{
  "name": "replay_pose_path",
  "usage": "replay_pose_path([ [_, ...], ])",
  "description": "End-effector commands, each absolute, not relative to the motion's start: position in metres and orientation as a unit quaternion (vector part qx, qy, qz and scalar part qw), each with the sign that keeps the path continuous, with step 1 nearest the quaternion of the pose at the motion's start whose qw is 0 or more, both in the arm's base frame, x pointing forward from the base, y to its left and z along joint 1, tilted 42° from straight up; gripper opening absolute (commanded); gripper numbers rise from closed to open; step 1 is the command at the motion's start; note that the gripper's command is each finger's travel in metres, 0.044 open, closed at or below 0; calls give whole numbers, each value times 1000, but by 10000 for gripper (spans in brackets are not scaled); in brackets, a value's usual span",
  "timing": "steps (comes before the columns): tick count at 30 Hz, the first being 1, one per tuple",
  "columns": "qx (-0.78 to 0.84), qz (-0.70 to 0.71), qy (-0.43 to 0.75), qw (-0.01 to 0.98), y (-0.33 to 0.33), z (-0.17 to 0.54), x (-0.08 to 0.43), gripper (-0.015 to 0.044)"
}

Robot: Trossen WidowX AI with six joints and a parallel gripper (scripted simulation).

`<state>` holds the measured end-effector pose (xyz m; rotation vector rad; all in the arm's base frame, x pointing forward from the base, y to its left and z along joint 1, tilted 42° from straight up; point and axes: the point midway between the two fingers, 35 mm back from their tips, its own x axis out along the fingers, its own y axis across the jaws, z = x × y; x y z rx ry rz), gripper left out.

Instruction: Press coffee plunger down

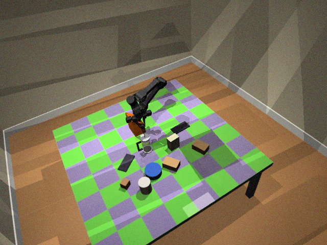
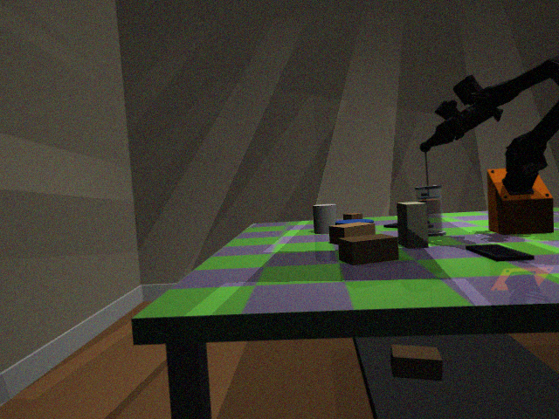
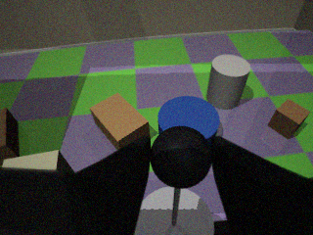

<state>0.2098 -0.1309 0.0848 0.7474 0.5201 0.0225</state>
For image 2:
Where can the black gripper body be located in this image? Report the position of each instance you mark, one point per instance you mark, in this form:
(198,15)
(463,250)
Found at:
(457,127)

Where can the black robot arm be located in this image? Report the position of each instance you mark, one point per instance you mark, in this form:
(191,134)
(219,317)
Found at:
(525,157)

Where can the grey cylinder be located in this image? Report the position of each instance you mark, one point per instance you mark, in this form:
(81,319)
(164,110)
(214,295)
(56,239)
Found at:
(324,216)

